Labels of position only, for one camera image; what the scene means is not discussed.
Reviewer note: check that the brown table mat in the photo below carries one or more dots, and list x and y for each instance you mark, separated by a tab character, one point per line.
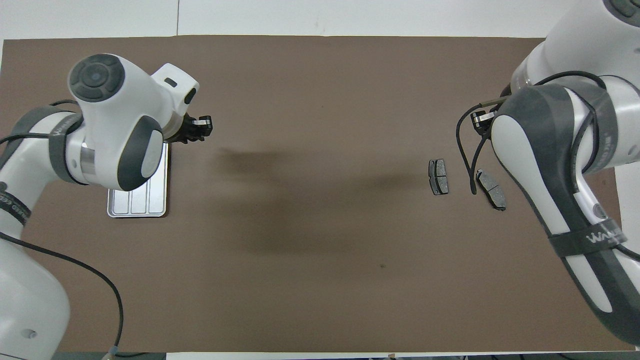
320	275

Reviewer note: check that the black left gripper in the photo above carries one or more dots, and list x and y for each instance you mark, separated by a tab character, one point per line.
182	131

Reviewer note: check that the curved dark brake pad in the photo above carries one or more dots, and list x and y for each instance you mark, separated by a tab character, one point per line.
492	191

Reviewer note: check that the silver metal tray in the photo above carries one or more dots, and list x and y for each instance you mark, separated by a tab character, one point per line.
135	205

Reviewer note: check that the rectangular dark brake pad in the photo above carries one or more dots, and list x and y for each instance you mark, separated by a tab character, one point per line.
439	177

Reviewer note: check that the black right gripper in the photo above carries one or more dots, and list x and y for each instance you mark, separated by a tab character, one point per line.
482	117

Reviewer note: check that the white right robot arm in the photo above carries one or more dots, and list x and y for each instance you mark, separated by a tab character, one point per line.
550	150

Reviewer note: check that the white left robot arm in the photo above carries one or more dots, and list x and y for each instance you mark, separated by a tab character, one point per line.
115	110

